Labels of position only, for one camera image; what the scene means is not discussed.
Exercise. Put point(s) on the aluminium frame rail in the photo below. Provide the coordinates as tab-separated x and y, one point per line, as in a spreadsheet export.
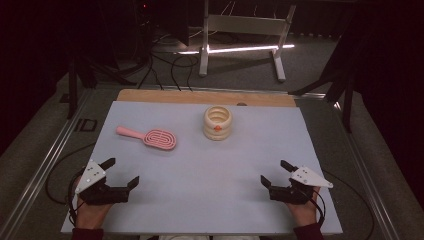
370	186
36	180

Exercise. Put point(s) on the cream ribbed round cup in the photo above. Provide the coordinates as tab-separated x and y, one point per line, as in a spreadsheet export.
217	134

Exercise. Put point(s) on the black tripod stand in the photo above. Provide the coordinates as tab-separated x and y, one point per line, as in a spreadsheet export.
71	90
347	100

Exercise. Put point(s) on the white metal stand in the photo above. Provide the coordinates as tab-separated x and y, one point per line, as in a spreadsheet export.
245	25

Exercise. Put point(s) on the pink hairbrush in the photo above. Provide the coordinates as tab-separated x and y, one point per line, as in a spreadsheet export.
160	139

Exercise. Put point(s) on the bright light strip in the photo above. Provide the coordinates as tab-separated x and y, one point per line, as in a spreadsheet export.
253	48

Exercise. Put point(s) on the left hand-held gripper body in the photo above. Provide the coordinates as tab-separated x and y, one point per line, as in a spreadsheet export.
100	195

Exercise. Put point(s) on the pale blue table sheet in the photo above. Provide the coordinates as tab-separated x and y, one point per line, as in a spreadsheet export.
200	173

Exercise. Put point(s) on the person's left hand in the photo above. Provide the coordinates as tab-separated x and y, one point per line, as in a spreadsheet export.
90	216

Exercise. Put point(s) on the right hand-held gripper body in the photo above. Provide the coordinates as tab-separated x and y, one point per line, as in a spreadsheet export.
293	195

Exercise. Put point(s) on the person's right hand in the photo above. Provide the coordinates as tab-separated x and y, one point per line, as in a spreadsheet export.
304	215

